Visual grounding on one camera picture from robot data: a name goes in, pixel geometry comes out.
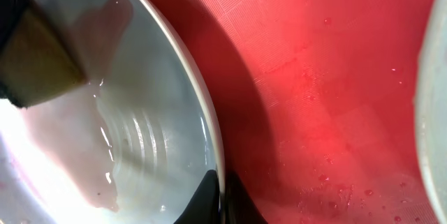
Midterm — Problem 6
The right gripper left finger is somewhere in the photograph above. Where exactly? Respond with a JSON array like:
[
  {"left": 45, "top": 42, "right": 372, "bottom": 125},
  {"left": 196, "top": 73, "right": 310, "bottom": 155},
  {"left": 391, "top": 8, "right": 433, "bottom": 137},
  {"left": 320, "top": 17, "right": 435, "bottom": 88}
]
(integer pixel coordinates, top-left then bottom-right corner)
[{"left": 175, "top": 170, "right": 221, "bottom": 224}]

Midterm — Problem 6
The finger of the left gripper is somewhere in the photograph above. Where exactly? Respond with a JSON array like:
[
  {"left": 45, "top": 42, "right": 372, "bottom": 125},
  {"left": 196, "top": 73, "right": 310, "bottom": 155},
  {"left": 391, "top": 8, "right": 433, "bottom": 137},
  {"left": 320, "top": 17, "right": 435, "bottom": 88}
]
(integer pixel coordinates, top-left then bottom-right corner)
[{"left": 0, "top": 0, "right": 31, "bottom": 48}]

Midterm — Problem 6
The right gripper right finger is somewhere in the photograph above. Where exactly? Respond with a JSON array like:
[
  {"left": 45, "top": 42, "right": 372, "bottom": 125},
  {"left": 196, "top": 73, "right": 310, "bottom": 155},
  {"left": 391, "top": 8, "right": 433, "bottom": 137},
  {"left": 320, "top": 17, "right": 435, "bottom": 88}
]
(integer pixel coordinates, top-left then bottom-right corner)
[{"left": 225, "top": 172, "right": 268, "bottom": 224}]

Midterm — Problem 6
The green yellow sponge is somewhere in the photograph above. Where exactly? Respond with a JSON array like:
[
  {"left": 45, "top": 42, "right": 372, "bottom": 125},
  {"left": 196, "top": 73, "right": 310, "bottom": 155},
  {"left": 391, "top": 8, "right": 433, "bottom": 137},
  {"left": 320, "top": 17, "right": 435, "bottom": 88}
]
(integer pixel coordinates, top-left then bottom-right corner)
[{"left": 1, "top": 8, "right": 87, "bottom": 108}]

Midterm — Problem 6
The light blue plate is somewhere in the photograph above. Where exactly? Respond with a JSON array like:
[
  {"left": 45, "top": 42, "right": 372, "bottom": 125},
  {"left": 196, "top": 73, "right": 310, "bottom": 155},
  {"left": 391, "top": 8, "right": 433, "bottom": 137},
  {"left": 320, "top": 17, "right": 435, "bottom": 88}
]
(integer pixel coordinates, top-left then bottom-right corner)
[{"left": 1, "top": 0, "right": 225, "bottom": 223}]

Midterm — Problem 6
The white plate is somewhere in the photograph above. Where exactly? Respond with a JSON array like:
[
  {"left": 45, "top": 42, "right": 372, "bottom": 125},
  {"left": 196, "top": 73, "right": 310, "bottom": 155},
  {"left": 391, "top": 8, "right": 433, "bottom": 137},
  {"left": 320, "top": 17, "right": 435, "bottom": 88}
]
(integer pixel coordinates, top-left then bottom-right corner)
[{"left": 415, "top": 0, "right": 446, "bottom": 223}]

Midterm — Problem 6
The red plastic tray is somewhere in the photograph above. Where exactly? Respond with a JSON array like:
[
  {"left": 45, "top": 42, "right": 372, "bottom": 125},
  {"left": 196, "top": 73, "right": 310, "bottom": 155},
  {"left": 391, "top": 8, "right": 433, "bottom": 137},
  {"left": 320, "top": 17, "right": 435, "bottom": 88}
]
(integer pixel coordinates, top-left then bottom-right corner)
[{"left": 150, "top": 0, "right": 437, "bottom": 223}]

